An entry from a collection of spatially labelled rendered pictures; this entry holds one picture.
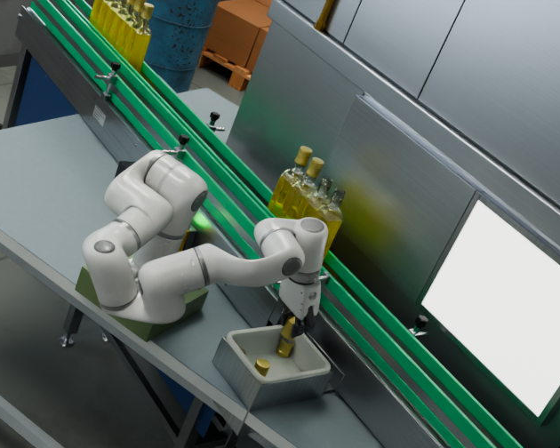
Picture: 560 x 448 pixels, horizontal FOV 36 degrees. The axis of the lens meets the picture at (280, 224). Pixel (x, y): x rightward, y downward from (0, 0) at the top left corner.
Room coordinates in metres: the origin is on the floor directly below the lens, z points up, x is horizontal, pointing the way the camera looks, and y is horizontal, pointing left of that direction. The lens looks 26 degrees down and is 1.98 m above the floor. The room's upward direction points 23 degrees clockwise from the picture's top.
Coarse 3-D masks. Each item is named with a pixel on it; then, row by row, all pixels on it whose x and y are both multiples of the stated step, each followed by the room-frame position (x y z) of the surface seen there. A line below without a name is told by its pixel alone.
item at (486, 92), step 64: (320, 0) 2.46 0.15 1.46; (384, 0) 2.30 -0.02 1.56; (448, 0) 2.17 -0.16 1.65; (512, 0) 2.05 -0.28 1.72; (256, 64) 2.57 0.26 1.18; (320, 64) 2.39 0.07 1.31; (384, 64) 2.24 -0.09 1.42; (448, 64) 2.11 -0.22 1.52; (512, 64) 1.99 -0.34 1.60; (256, 128) 2.50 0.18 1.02; (320, 128) 2.32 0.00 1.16; (448, 128) 2.02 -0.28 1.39; (512, 128) 1.94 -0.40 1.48; (512, 192) 1.85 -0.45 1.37
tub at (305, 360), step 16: (240, 336) 1.69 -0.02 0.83; (256, 336) 1.73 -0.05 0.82; (272, 336) 1.77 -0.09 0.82; (304, 336) 1.79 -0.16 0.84; (240, 352) 1.62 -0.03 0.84; (256, 352) 1.74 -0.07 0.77; (272, 352) 1.77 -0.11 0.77; (304, 352) 1.76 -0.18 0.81; (320, 352) 1.75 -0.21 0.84; (272, 368) 1.71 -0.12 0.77; (288, 368) 1.74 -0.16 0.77; (304, 368) 1.74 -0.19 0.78; (320, 368) 1.72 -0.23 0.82
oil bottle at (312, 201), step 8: (312, 192) 2.05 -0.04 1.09; (304, 200) 2.04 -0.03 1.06; (312, 200) 2.02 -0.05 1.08; (320, 200) 2.02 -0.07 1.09; (328, 200) 2.04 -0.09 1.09; (304, 208) 2.03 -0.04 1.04; (312, 208) 2.01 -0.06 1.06; (296, 216) 2.04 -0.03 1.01; (304, 216) 2.02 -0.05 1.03; (312, 216) 2.01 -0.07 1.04
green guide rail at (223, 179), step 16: (64, 0) 3.06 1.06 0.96; (64, 16) 3.03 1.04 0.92; (80, 32) 2.93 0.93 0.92; (96, 48) 2.83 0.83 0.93; (128, 80) 2.65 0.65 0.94; (144, 96) 2.57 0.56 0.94; (160, 112) 2.49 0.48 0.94; (176, 128) 2.41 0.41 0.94; (192, 144) 2.35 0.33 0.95; (208, 160) 2.28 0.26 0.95; (224, 176) 2.22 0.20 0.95; (240, 192) 2.16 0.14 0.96; (240, 208) 2.14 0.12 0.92; (256, 208) 2.10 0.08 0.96; (256, 224) 2.09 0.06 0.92
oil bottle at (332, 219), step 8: (320, 208) 2.00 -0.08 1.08; (328, 208) 1.99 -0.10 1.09; (320, 216) 1.99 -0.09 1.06; (328, 216) 1.97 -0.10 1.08; (336, 216) 1.99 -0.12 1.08; (328, 224) 1.97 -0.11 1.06; (336, 224) 1.99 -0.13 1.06; (336, 232) 2.00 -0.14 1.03; (328, 240) 1.99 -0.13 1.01; (328, 248) 2.00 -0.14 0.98
